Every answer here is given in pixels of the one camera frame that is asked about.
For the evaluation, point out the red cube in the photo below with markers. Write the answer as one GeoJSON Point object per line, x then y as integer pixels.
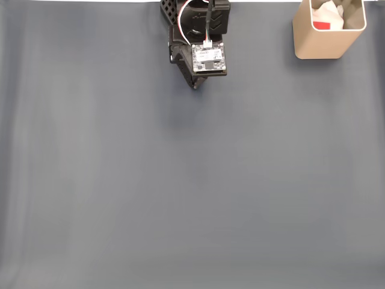
{"type": "Point", "coordinates": [321, 26]}

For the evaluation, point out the beige box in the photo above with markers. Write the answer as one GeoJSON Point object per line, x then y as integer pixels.
{"type": "Point", "coordinates": [319, 45]}

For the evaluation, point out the grey table mat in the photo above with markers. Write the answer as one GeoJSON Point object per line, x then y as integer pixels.
{"type": "Point", "coordinates": [150, 195]}

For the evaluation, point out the white crumpled paper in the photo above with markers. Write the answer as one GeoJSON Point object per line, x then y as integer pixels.
{"type": "Point", "coordinates": [331, 13]}

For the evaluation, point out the camera circuit board module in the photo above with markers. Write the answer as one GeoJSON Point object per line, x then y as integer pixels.
{"type": "Point", "coordinates": [209, 57]}

